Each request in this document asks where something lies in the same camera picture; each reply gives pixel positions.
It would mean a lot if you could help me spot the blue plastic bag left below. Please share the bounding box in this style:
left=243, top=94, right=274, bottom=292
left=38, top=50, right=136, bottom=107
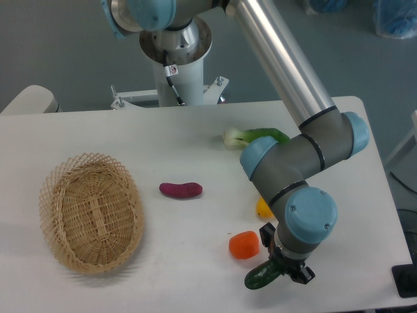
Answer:
left=303, top=0, right=347, bottom=14

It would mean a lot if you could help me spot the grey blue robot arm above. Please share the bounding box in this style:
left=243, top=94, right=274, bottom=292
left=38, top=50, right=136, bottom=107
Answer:
left=101, top=1, right=369, bottom=290

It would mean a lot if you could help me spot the black device at edge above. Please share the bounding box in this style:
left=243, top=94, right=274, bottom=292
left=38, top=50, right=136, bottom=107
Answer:
left=392, top=264, right=416, bottom=298

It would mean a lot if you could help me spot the blue plastic bag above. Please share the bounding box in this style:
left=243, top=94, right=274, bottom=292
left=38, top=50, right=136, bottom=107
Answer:
left=373, top=0, right=416, bottom=40
left=303, top=0, right=347, bottom=14

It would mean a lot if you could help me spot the woven wicker basket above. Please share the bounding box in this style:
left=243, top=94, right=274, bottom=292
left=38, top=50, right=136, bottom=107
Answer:
left=39, top=153, right=145, bottom=275

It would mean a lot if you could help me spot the green bok choy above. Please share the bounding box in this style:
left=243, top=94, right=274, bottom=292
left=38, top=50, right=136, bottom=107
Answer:
left=223, top=127, right=290, bottom=149

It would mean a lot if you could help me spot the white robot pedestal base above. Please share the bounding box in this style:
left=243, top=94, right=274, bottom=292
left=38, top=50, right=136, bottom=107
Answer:
left=111, top=16, right=229, bottom=110

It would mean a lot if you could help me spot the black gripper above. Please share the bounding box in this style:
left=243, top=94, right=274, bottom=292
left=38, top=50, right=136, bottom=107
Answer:
left=259, top=222, right=315, bottom=284

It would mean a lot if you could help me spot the white chair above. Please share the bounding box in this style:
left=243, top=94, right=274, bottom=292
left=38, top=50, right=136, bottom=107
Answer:
left=1, top=85, right=62, bottom=116

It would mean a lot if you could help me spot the yellow lemon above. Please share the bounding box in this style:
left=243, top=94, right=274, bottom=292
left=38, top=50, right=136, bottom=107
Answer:
left=255, top=198, right=274, bottom=219

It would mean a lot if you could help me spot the purple sweet potato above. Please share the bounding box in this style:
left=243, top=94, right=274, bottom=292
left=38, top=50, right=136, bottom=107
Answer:
left=159, top=182, right=203, bottom=199

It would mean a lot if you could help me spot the green cucumber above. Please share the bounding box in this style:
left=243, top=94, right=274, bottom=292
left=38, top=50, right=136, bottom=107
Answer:
left=244, top=260, right=284, bottom=290

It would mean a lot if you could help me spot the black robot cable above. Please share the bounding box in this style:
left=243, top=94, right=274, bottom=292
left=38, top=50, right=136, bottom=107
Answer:
left=162, top=49, right=186, bottom=106

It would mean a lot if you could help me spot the white table frame right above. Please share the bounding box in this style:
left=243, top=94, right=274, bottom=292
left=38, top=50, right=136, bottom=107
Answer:
left=383, top=111, right=416, bottom=168

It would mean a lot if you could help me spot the orange carrot chunk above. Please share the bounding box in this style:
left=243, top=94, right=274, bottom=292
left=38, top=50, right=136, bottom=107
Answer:
left=229, top=231, right=260, bottom=260

